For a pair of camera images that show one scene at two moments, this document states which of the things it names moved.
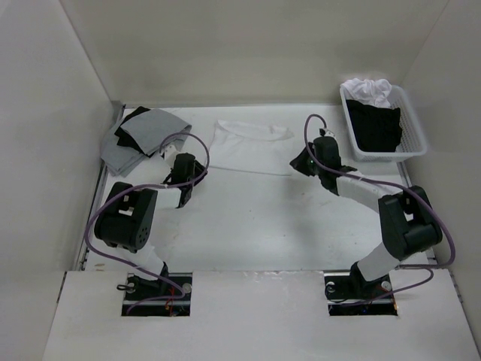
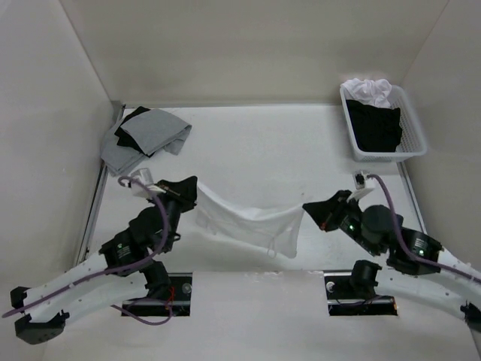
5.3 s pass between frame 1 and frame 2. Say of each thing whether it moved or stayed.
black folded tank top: stayed
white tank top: moved
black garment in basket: stayed
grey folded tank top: stayed
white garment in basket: stayed
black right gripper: moved
